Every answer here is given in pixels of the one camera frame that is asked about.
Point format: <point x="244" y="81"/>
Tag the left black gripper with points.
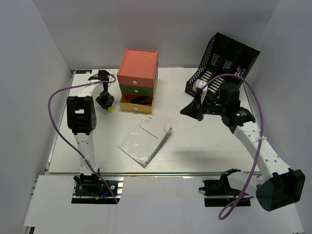
<point x="109" y="101"/>

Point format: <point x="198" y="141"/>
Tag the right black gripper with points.
<point x="193" y="109"/>

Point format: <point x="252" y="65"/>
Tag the black yellow highlighter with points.
<point x="111" y="109"/>

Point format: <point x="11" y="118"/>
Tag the yellow bottom drawer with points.
<point x="127" y="106"/>

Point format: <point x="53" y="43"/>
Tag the green drawer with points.
<point x="137" y="90"/>

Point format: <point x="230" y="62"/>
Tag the black pink highlighter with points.
<point x="142" y="100"/>

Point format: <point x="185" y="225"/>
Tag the orange top drawer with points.
<point x="138" y="68"/>

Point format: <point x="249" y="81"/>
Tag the white safety instructions booklet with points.
<point x="144" y="142"/>

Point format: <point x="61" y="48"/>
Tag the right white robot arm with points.
<point x="279" y="185"/>

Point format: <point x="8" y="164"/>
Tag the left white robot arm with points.
<point x="82" y="120"/>

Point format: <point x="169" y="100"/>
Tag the black label sticker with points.
<point x="83" y="71"/>

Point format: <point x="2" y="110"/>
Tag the black file organizer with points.
<point x="223" y="55"/>

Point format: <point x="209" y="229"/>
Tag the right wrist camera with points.
<point x="200" y="84"/>

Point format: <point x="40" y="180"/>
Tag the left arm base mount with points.
<point x="89" y="189"/>

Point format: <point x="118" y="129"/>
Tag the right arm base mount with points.
<point x="220" y="192"/>

